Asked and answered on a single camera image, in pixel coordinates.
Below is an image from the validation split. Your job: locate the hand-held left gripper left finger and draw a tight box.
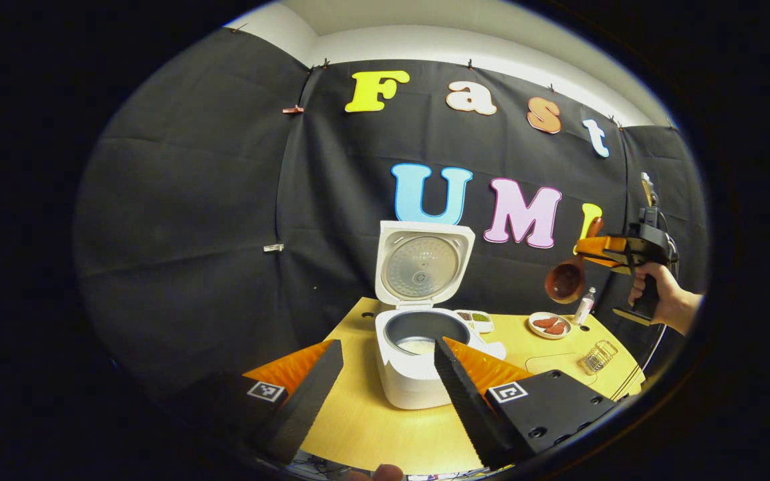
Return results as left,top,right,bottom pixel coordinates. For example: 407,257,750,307
178,339,344,466

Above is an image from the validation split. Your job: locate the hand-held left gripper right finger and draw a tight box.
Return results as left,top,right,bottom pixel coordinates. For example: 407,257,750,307
434,336,620,470

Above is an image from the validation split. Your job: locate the brown wooden spoon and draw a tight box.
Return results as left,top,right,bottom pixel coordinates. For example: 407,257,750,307
545,216,605,305

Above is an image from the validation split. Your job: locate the white rice cooker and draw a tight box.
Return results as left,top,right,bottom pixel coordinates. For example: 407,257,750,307
375,221,507,410

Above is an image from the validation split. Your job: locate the wire chopstick holder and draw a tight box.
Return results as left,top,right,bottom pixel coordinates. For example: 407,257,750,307
581,339,618,373

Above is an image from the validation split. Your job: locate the small pink label bottle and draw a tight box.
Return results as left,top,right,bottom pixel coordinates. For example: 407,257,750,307
574,287,596,325

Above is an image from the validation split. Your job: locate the divided white grain dish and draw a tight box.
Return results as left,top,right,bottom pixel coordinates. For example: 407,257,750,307
453,309,495,333

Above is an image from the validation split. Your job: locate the white round plate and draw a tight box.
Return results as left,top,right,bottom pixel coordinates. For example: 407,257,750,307
528,312,572,340

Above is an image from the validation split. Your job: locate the black backdrop cloth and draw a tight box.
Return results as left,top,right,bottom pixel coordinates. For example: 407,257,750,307
74,27,710,402

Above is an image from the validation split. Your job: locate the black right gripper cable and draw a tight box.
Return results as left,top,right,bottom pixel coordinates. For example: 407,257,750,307
609,234,681,402

